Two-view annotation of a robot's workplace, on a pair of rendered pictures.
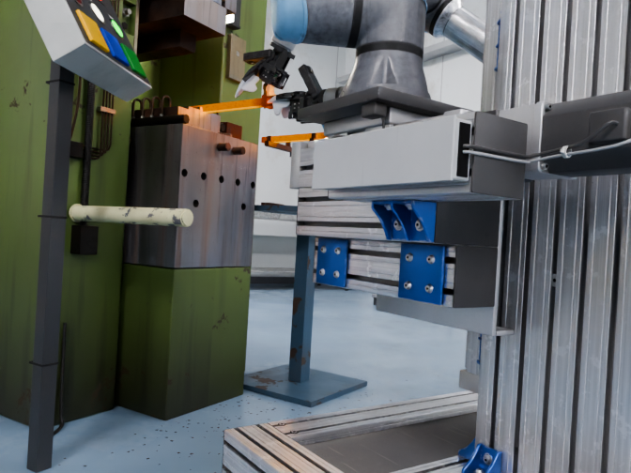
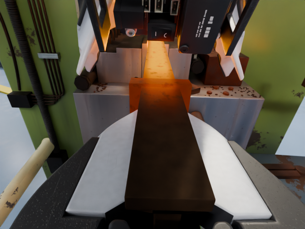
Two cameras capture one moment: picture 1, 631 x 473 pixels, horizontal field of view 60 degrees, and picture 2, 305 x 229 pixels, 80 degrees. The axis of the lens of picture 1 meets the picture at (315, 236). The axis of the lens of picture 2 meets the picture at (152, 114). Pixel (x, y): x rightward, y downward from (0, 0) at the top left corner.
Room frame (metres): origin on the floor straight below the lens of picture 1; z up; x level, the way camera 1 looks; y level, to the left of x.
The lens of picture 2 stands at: (1.65, 0.07, 1.07)
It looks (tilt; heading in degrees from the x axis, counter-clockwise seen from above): 31 degrees down; 58
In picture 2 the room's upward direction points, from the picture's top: 2 degrees clockwise
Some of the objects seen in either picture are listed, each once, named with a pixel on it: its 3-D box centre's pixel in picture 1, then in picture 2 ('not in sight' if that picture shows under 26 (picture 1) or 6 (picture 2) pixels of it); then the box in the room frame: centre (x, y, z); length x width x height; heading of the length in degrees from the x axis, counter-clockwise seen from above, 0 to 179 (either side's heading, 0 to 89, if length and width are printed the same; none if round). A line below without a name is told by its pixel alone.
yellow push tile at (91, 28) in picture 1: (91, 32); not in sight; (1.20, 0.51, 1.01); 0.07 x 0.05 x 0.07; 174
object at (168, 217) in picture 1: (128, 215); (8, 198); (1.49, 0.51, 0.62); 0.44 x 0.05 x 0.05; 59
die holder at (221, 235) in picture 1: (161, 199); (159, 116); (1.99, 0.57, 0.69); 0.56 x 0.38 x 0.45; 59
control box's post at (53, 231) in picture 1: (52, 242); not in sight; (1.32, 0.63, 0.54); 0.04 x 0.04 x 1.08; 59
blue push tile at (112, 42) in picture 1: (113, 48); not in sight; (1.30, 0.50, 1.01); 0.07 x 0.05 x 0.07; 174
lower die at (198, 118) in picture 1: (155, 123); (146, 45); (1.94, 0.59, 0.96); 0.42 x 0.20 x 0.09; 59
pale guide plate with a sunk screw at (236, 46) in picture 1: (236, 59); not in sight; (2.17, 0.35, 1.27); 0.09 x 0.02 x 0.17; 149
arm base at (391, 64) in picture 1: (387, 81); not in sight; (0.95, -0.11, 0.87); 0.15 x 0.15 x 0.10
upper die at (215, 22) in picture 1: (161, 21); not in sight; (1.94, 0.59, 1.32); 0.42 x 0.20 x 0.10; 59
